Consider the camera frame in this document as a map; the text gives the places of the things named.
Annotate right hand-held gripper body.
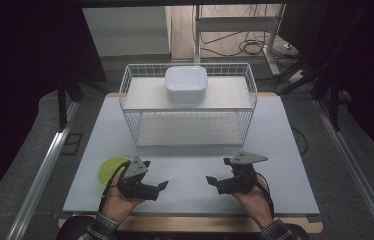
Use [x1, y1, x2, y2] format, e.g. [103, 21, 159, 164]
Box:
[216, 150, 270, 196]

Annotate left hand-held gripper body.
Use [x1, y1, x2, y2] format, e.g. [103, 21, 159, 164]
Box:
[118, 155, 160, 202]

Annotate white wire shelf rack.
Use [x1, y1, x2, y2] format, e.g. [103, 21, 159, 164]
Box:
[118, 62, 259, 148]

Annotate white lidded box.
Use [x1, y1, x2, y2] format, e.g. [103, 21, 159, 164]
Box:
[164, 65, 209, 105]

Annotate person's left hand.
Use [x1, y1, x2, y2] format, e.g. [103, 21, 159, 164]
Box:
[101, 175, 146, 224]

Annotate person's right hand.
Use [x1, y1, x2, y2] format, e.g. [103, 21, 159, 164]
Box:
[232, 175, 275, 231]

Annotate white table sheet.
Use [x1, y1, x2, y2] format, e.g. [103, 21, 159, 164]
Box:
[62, 95, 321, 216]

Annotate black stand leg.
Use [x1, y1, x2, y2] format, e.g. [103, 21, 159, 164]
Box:
[57, 79, 83, 132]

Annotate white power strip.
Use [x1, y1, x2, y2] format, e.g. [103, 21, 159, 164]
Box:
[287, 69, 310, 85]

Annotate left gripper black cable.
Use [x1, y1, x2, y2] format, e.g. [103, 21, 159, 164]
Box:
[98, 160, 133, 214]

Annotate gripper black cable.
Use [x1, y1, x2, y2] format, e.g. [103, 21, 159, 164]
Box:
[254, 171, 275, 219]
[98, 160, 133, 214]

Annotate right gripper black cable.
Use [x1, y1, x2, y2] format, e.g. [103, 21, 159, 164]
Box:
[254, 171, 275, 219]

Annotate aluminium rail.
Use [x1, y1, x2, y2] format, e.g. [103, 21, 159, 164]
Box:
[312, 99, 374, 240]
[6, 101, 80, 240]

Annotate black floor cables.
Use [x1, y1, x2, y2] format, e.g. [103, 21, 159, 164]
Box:
[199, 30, 298, 58]

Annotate white desk frame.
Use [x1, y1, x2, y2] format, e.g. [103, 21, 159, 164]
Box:
[193, 3, 284, 77]

